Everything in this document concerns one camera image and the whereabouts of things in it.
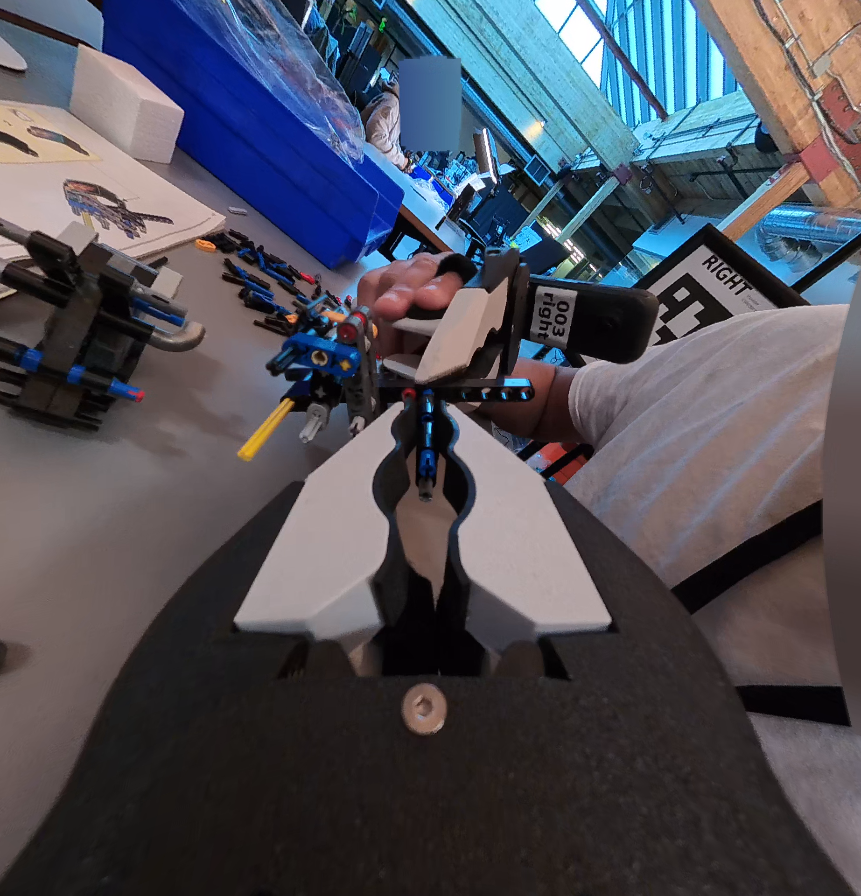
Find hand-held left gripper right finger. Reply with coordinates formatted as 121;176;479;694
437;405;613;676

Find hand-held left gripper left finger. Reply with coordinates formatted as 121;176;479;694
233;402;440;676

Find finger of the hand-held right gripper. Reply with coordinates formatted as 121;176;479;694
383;317;445;380
413;280;510;386

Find lego frame sub-assembly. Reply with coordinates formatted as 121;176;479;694
238;294;536;463

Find small black-blue lego pin assembly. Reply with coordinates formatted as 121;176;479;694
415;388;443;504

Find lego instruction booklet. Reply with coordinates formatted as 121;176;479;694
0;98;227;309

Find person's right forearm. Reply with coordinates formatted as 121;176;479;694
472;357;599;445

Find pile of small lego pins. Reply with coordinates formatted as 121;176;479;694
196;227;375;337

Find lego chassis with grey motor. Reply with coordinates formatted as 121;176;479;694
0;210;207;431

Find person's right hand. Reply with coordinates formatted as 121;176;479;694
357;251;473;338

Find background work table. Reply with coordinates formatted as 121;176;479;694
395;140;473;254

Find framed black marker sign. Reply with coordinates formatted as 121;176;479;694
633;224;861;351

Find person's white shirt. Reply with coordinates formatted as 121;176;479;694
563;303;861;896

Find blue plastic bin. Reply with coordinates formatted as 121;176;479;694
101;0;406;270

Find clear plastic bag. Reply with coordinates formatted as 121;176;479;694
171;0;367;165

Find white foam block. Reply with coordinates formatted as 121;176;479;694
70;43;186;165

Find black shoulder strap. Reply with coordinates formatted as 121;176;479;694
672;500;851;728

